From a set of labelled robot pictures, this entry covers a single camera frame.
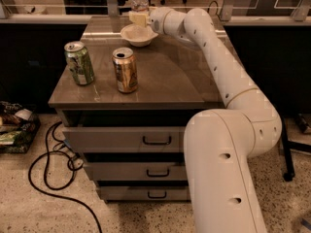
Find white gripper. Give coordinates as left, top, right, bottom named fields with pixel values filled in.
left=129, top=7, right=171, bottom=34

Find clear plastic water bottle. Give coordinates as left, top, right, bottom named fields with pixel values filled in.
left=131, top=0, right=149, bottom=13

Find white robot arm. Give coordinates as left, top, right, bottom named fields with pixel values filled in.
left=129, top=7, right=282, bottom=233

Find white paper bowl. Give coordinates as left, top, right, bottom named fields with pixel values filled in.
left=121, top=24, right=158, bottom=47

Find gold soda can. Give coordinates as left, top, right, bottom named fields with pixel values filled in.
left=112, top=47, right=138, bottom=93

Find green soda can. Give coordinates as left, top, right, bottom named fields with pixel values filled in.
left=64, top=41, right=94, bottom=85

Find top grey drawer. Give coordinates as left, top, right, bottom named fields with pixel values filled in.
left=63, top=127, right=185, bottom=153

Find grey drawer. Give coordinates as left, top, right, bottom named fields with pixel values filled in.
left=63, top=127, right=185, bottom=153
left=85, top=162, right=187, bottom=181
left=96, top=186, right=190, bottom=201

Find grey drawer cabinet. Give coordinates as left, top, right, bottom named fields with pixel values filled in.
left=49, top=17, right=223, bottom=202

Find middle grey drawer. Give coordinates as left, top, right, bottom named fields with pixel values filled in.
left=85, top=162, right=187, bottom=181

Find bottom grey drawer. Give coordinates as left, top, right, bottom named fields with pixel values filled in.
left=96, top=186, right=190, bottom=201

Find black wheeled stand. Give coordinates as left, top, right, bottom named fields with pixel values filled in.
left=280, top=114, right=311, bottom=182

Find black cable behind glass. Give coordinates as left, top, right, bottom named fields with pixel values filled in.
left=206, top=0, right=225, bottom=21

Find black floor cable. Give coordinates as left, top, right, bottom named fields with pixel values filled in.
left=27, top=121, right=103, bottom=233

